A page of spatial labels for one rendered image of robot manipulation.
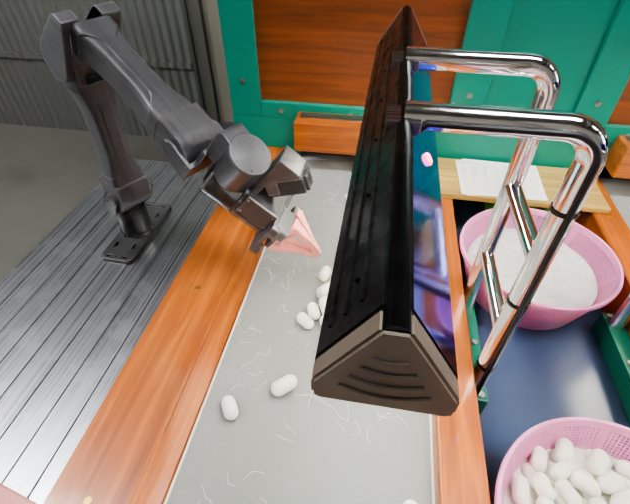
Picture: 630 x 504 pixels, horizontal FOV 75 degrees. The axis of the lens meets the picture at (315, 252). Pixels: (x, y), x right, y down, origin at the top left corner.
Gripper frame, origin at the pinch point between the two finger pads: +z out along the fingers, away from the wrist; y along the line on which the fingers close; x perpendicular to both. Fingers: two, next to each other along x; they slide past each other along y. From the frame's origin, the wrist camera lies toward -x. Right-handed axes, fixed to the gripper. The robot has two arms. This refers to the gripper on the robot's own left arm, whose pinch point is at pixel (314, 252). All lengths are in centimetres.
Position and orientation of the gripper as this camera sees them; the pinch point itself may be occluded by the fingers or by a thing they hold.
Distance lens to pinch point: 65.5
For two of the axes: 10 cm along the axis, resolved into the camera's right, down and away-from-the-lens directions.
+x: -6.3, 4.9, 6.0
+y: 1.8, -6.6, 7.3
